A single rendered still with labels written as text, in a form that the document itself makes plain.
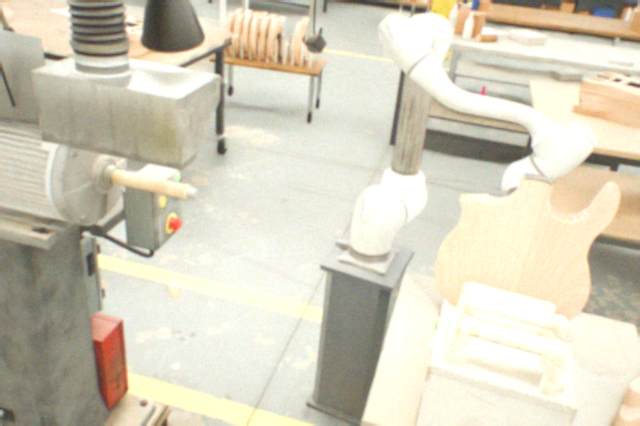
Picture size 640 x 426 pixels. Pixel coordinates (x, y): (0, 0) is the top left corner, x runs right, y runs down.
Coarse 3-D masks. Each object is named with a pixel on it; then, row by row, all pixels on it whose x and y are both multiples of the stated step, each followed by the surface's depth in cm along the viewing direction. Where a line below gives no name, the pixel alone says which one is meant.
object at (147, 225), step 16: (160, 176) 169; (128, 192) 164; (144, 192) 163; (128, 208) 167; (144, 208) 165; (160, 208) 167; (176, 208) 177; (128, 224) 169; (144, 224) 168; (160, 224) 169; (80, 240) 171; (112, 240) 173; (128, 240) 172; (144, 240) 171; (160, 240) 171; (144, 256) 177
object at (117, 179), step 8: (112, 176) 137; (120, 176) 137; (128, 176) 136; (136, 176) 136; (144, 176) 137; (120, 184) 138; (128, 184) 137; (136, 184) 136; (144, 184) 136; (152, 184) 135; (160, 184) 135; (168, 184) 135; (176, 184) 135; (184, 184) 135; (160, 192) 136; (168, 192) 135; (176, 192) 134; (184, 192) 134
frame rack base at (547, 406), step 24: (432, 360) 116; (480, 360) 117; (504, 360) 118; (528, 360) 118; (432, 384) 116; (456, 384) 114; (480, 384) 112; (504, 384) 112; (528, 384) 113; (432, 408) 119; (456, 408) 117; (480, 408) 115; (504, 408) 113; (528, 408) 112; (552, 408) 110; (576, 408) 108
